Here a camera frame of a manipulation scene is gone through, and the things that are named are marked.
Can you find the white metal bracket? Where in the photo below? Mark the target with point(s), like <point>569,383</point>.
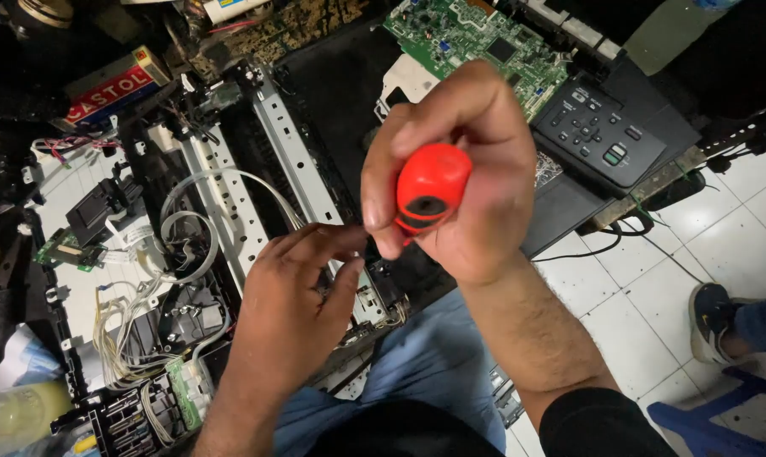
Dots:
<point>408,79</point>

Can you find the person's right hand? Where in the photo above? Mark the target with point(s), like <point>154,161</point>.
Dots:
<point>478,114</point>

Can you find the clear plastic ink tube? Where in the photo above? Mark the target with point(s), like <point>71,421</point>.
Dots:
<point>195,219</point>

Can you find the white perforated metal rail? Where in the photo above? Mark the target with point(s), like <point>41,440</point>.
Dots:
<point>227,203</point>

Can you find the long silver metal rail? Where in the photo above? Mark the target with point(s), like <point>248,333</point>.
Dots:
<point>297,165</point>

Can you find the person's left hand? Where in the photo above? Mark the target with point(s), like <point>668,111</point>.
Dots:
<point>281,311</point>

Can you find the large green circuit board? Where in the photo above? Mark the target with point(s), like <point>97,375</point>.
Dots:
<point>459,35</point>

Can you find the green board with white connectors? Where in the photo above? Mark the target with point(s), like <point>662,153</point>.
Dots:
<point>189,390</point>

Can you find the red and blue box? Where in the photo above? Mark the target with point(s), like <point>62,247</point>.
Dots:
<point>113,86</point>

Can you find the disassembled black printer chassis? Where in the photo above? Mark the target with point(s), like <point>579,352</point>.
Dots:
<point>135,203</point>

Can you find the black printer control panel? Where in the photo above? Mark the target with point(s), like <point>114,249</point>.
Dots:
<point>595,130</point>

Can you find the red screwdriver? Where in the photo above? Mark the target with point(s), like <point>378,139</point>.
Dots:
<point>430,174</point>

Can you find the blue plastic stool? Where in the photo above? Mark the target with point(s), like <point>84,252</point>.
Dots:
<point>706,431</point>

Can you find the small green circuit board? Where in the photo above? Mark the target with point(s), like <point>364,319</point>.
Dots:
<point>65,251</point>

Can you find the silver metal bracket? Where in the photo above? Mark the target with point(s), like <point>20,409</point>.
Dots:
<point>506,397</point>

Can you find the person's blue jeans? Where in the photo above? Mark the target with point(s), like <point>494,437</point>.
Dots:
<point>427,362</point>

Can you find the person's black shirt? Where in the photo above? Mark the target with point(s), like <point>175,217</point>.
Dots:
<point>598,425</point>

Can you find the clear plastic bottle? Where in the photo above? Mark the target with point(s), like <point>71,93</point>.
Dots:
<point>18,412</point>

